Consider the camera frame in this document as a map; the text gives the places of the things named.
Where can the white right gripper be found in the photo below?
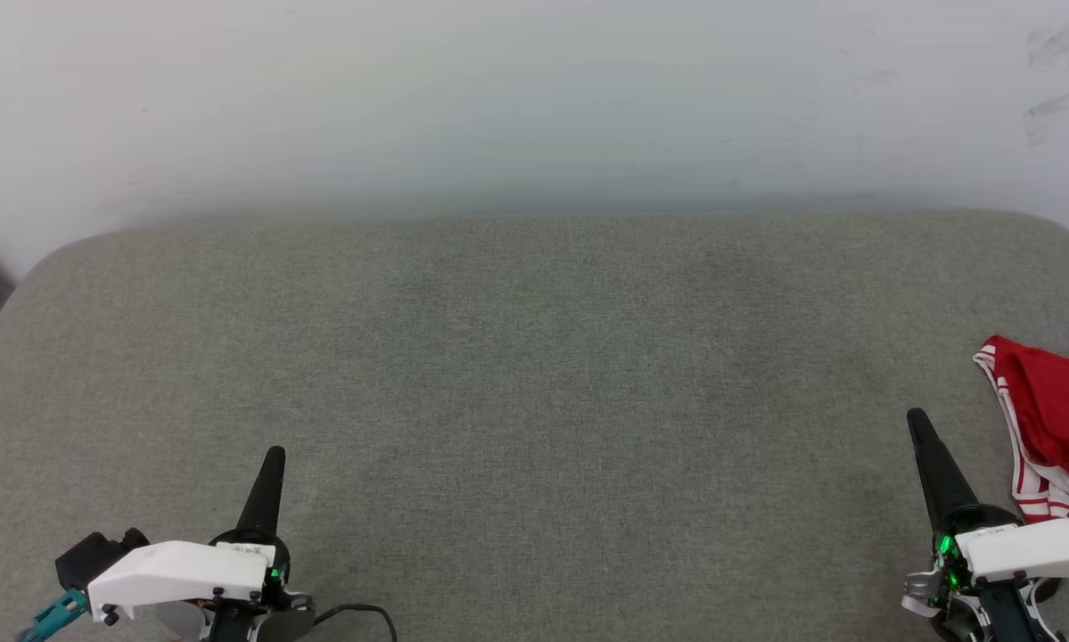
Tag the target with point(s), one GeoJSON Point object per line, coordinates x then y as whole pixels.
{"type": "Point", "coordinates": [1033, 548]}

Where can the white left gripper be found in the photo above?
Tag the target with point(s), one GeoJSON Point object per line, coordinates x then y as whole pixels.
{"type": "Point", "coordinates": [186, 571]}

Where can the red basketball jersey white trim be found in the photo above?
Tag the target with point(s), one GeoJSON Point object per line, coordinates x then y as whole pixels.
{"type": "Point", "coordinates": [1060, 419]}

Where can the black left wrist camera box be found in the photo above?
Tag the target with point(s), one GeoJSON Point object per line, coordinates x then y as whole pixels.
{"type": "Point", "coordinates": [93, 557]}

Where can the teal left camera connector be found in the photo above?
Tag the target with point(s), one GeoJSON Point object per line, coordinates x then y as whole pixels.
{"type": "Point", "coordinates": [57, 615]}

